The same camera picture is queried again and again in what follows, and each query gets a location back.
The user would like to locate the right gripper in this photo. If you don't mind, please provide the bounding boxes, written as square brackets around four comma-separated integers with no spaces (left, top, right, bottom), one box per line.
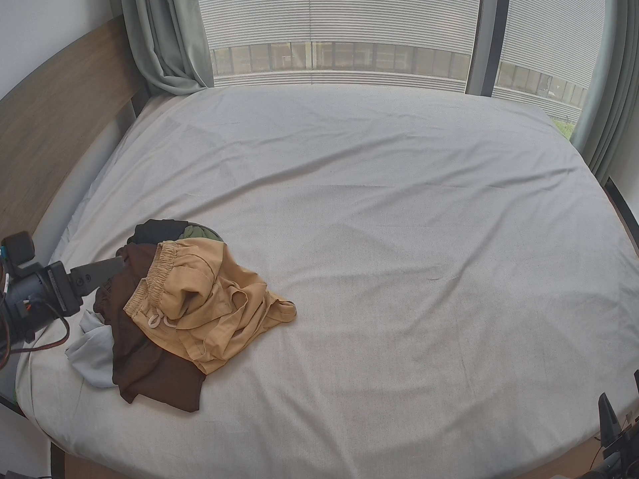
[596,369,639,479]

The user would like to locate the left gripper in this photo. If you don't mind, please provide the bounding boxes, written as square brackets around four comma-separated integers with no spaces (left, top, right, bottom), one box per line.
[7,258,125,328]

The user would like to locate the tan shorts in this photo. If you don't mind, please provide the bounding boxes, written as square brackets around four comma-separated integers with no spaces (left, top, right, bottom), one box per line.
[123,238,297,375]

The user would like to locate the bed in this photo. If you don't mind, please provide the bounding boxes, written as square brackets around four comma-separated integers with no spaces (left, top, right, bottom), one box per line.
[0,13,639,479]

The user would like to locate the white garment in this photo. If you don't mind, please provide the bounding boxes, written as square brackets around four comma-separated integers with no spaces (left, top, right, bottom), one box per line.
[65,310,116,389]

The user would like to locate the black garment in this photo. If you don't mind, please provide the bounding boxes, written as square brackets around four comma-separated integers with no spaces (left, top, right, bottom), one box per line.
[126,220,188,245]

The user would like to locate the brown garment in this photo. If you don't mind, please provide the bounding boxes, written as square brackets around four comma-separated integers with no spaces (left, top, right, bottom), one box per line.
[93,244,208,413]

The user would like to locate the green garment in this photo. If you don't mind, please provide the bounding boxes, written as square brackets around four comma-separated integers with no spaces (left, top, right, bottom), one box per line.
[181,223,224,243]

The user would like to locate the grey-green curtain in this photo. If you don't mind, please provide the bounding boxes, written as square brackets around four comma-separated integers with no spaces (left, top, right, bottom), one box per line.
[569,0,639,183]
[117,0,215,96]

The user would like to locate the window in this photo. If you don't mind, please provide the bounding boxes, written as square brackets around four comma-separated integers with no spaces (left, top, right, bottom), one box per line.
[192,0,610,138]

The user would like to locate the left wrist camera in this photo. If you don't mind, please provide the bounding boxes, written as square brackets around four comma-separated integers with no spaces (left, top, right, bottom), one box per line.
[0,231,51,280]

